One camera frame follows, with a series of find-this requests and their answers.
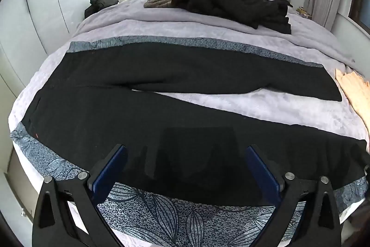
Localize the black pants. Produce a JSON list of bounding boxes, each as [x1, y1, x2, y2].
[[22, 46, 367, 207]]

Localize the dark clothes pile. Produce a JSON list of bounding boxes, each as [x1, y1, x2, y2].
[[84, 0, 120, 19]]

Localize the white wardrobe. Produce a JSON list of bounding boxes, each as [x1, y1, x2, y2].
[[0, 0, 114, 109]]

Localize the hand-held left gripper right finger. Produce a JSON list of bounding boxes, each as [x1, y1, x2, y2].
[[244, 144, 343, 247]]

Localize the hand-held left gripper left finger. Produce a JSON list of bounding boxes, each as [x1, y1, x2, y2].
[[32, 144, 129, 247]]

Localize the white bed base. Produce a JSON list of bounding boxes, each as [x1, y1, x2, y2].
[[6, 146, 38, 219]]

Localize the peach cloth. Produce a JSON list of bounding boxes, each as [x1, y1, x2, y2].
[[335, 68, 370, 134]]

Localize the small bedside items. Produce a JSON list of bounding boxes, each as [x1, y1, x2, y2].
[[296, 6, 311, 19]]

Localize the bed with lilac blanket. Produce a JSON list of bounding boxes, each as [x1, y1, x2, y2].
[[10, 0, 370, 247]]

